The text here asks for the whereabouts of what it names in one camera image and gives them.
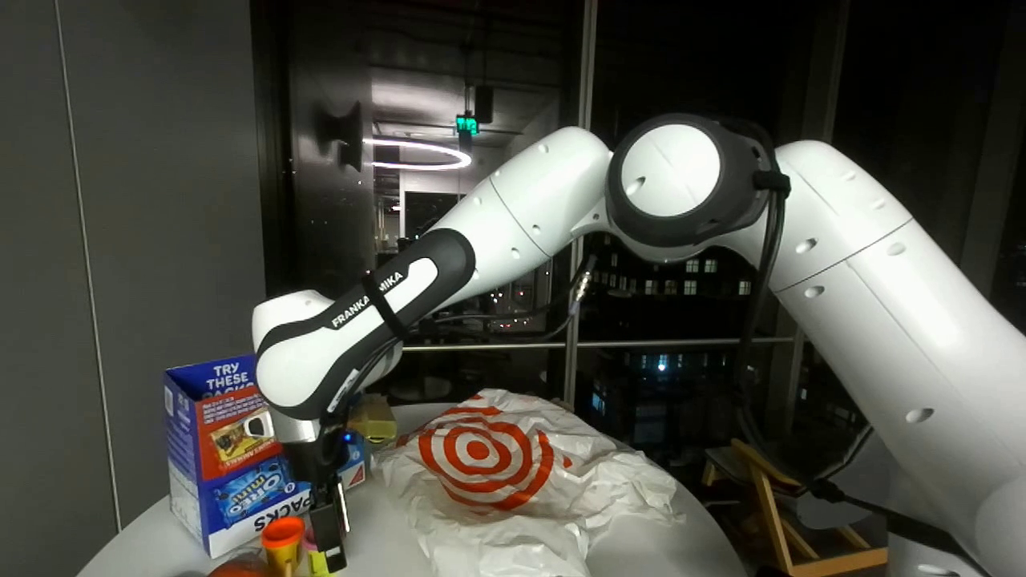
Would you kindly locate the blue lidded container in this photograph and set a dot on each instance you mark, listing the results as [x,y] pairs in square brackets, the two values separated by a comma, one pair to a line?
[354,458]

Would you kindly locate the orange bowl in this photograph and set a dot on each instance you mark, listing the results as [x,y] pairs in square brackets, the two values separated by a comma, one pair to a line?
[237,569]

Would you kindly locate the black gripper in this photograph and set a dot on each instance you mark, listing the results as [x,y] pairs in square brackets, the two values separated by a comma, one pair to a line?
[317,455]

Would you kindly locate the wooden stand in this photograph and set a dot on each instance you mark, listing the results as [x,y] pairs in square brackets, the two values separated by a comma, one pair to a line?
[755,500]

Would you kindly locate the white plastic bag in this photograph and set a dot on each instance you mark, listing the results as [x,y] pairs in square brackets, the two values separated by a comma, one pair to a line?
[515,484]

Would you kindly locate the blue snack cracker box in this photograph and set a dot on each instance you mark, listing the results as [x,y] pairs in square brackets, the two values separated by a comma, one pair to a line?
[230,476]

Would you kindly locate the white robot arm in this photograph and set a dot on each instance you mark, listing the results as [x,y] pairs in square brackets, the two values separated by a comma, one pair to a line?
[929,360]

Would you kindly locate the yellow box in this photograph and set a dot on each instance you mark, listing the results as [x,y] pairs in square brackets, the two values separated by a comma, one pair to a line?
[374,422]

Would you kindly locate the yellow container orange lid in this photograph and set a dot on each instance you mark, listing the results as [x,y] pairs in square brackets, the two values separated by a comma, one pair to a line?
[282,546]

